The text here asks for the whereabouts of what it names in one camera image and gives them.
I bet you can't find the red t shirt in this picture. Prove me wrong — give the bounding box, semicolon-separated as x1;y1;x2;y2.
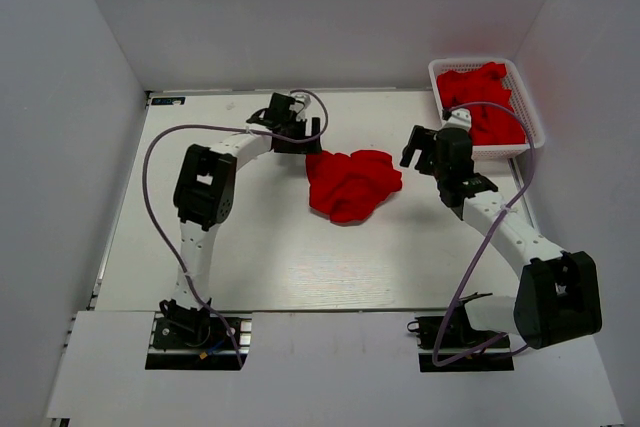
305;150;403;224

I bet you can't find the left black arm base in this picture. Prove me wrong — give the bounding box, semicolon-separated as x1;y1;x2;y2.
145;300;252;372

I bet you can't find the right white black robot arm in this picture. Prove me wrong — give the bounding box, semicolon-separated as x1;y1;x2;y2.
400;126;603;350

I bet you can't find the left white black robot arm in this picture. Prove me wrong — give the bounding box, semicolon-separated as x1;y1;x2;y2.
171;90;326;311

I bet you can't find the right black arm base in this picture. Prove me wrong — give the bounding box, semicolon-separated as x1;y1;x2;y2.
407;307;514;373

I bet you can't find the red shirts pile in basket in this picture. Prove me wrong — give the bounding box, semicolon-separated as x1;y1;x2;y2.
435;61;526;146

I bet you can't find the white plastic basket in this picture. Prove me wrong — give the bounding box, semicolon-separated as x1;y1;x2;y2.
428;57;545;160

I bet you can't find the blue label sticker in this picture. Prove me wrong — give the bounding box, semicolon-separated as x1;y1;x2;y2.
151;96;186;106

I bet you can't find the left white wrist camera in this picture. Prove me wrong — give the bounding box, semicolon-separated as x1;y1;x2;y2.
290;93;312;122

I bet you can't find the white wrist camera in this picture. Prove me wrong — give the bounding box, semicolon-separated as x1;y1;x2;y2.
290;93;312;122
442;108;472;132

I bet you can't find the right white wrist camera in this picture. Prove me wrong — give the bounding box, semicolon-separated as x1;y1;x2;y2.
442;108;472;132

